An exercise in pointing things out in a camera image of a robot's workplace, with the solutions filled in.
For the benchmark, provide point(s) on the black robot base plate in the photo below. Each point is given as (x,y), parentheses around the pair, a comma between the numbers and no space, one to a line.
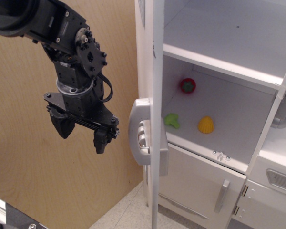
(12,218)

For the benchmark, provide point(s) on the green toy broccoli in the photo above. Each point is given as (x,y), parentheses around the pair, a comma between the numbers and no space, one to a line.
(172,120)

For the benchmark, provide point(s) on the brass upper hinge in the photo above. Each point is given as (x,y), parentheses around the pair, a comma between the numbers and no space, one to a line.
(244,190)

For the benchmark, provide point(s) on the white toy fridge cabinet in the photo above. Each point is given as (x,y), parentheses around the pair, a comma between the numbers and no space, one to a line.
(235,51)

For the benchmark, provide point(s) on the white toy fridge door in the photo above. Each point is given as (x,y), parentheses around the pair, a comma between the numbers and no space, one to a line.
(149,15)

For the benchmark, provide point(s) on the white toy kitchen counter unit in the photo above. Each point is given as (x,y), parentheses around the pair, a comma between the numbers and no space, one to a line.
(264,205)

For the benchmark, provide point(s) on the brass hinge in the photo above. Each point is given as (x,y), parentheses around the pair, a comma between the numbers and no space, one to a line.
(235,212)
(244,190)

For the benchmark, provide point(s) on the yellow toy corn piece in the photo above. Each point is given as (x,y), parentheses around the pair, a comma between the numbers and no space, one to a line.
(206,125)

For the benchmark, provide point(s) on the grey oven vent panel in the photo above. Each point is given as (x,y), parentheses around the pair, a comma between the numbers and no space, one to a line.
(276,179)

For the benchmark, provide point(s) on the red toy tomato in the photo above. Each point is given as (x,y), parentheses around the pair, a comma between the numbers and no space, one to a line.
(187,85)

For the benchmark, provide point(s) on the grey lower door handle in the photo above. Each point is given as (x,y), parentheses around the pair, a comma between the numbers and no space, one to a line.
(221,196)

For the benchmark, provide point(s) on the grey ice dispenser panel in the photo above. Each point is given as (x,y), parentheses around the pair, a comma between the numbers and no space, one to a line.
(140,112)

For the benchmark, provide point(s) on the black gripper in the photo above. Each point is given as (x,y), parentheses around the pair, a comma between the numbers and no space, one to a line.
(65,112)

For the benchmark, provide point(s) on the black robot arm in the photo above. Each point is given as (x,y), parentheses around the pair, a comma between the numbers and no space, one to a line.
(78,61)

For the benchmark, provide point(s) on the white lower freezer door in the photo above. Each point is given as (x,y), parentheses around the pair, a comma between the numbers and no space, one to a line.
(192,185)

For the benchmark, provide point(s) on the white door latch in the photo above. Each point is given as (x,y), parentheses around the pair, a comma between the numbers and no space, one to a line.
(220,156)

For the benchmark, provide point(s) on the brass lower hinge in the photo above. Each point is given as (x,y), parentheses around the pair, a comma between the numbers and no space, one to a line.
(235,212)

